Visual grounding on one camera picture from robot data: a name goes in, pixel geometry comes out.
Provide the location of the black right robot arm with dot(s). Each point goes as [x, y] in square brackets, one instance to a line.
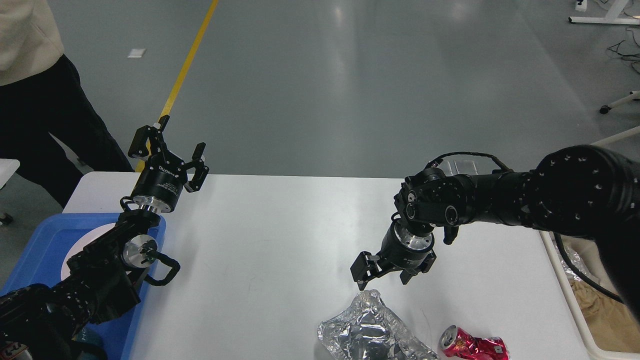
[583, 192]

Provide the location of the aluminium foil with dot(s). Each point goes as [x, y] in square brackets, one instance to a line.
[369, 330]
[577, 262]

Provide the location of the pink plate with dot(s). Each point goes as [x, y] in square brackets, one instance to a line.
[78, 246]

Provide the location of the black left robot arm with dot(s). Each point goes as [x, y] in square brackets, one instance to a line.
[39, 322]

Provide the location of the crushed red can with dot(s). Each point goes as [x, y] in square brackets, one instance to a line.
[457, 342]

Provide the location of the brown paper ball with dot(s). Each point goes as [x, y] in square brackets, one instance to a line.
[589, 299]

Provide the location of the white caster stand legs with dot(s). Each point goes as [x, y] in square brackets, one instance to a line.
[606, 108]

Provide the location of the beige plastic bin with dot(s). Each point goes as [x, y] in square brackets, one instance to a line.
[586, 339]

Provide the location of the white table frame base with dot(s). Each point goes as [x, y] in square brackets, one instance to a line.
[615, 14]

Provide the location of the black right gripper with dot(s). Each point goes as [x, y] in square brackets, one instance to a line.
[400, 251]

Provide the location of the white side table corner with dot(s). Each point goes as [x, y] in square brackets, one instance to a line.
[7, 169]

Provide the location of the clear floor plates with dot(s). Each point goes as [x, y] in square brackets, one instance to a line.
[455, 167]

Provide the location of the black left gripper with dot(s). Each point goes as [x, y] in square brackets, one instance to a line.
[165, 174]

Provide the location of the brown paper bag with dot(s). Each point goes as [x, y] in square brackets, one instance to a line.
[611, 325]

